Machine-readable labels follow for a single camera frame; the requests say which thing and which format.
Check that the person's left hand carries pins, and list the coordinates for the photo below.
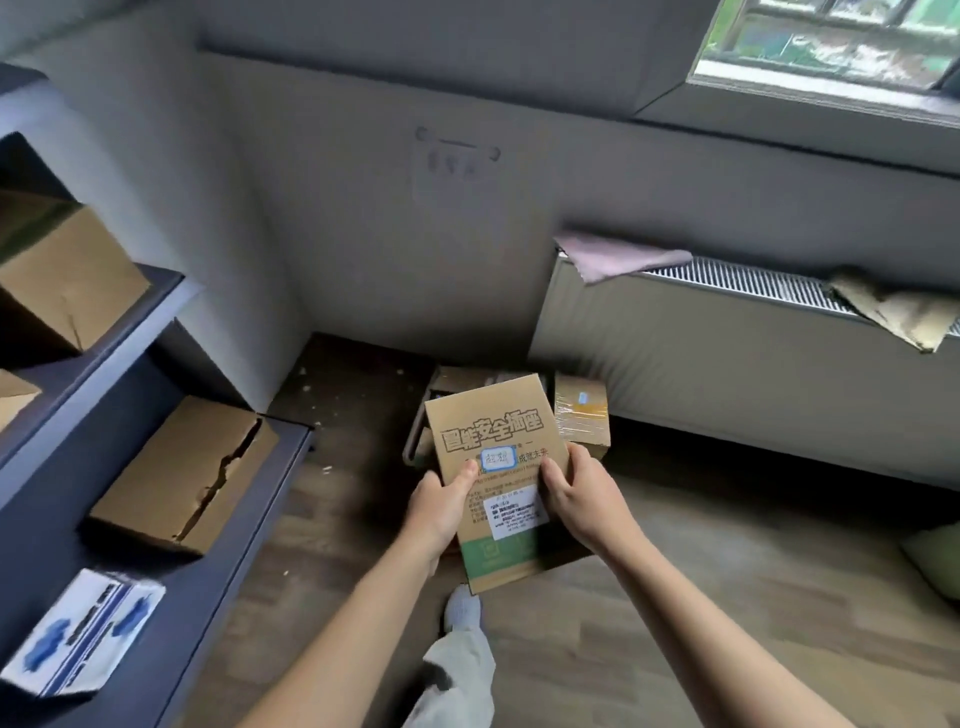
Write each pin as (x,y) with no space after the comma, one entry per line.
(435,510)

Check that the person's right hand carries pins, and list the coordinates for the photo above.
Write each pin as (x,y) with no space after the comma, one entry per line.
(589,499)

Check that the person's left thumb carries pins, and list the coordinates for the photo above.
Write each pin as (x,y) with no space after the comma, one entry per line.
(463,480)

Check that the person's right thumb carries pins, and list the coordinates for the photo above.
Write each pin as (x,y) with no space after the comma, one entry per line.
(553,480)

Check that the printed cardboard box with labels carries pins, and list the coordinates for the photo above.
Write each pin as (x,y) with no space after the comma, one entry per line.
(491,472)

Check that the person's right forearm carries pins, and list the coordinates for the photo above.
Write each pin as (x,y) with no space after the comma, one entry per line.
(720,637)

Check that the person's left forearm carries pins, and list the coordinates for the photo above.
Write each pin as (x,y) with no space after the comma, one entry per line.
(337,637)

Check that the taped small cardboard box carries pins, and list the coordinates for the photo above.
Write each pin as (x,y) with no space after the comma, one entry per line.
(581,412)

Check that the cardboard box under held box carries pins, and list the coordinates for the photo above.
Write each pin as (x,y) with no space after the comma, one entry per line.
(450,390)

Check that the person's leg in light trousers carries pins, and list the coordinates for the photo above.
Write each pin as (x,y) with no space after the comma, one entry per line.
(457,679)

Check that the white radiator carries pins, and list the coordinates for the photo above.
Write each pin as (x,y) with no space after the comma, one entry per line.
(742,360)

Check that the pink cloth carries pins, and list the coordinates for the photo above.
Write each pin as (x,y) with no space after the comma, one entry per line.
(615,255)

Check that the torn flat cardboard box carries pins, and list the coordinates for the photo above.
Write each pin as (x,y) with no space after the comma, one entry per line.
(184,472)

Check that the dark blue metal shelf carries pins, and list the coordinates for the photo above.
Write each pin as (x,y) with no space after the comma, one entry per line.
(112,450)

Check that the beige crumpled cloth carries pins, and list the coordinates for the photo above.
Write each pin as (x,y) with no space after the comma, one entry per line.
(896,304)

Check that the white and blue box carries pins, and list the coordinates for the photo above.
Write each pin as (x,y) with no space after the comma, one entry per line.
(82,630)

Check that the large brown cardboard box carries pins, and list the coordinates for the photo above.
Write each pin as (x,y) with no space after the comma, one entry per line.
(64,277)

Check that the small cardboard box corner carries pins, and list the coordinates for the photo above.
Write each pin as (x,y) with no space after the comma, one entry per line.
(15,397)

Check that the window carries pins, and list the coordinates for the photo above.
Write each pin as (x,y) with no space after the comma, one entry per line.
(832,41)

